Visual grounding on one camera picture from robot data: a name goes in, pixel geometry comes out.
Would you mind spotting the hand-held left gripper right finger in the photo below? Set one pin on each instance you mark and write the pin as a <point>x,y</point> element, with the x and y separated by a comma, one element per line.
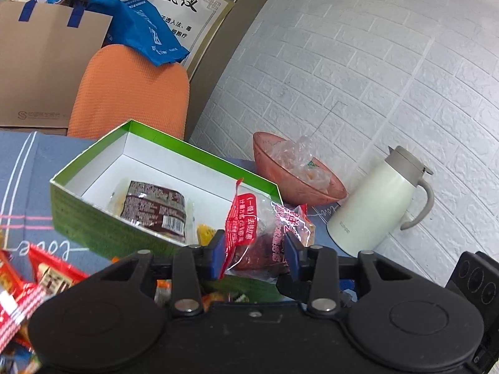
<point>292,252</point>

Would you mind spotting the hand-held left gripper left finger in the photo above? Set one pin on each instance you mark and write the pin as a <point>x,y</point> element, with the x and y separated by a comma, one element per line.
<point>218,252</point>

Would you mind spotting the red and clear snack packet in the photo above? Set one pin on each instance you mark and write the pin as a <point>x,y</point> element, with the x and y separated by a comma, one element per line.
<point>249,218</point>

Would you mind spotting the green cardboard box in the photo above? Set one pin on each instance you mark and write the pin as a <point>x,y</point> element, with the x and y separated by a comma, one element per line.
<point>97,218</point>

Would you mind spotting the small yellow snack packet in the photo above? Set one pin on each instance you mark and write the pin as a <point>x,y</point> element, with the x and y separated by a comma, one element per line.
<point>205,233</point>

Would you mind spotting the pink bowl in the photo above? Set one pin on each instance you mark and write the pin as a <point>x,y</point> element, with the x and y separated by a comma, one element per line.
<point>298,195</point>

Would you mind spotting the dark brown snack packet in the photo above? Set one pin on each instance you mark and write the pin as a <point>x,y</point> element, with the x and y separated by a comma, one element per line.
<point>156,202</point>

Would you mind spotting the white thermos jug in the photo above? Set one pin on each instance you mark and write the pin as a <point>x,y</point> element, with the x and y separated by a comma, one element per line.
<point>366,210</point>

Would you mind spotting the clear plastic wrap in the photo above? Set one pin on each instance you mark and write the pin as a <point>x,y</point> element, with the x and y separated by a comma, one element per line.
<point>300,159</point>

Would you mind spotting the heap of mixed snack packets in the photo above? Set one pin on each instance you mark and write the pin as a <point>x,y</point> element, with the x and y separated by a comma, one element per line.
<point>46,280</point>

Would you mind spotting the orange chair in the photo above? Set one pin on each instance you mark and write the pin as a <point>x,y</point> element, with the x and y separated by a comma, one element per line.
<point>128,93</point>

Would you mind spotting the blue tablecloth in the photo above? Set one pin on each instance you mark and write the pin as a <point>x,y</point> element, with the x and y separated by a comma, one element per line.
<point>23,187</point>

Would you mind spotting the brown paper bag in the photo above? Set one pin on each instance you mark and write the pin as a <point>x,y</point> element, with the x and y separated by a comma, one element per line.
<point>43,54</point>

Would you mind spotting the wall poster with black lettering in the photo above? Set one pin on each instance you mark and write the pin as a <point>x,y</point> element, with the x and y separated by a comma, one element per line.
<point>183,4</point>

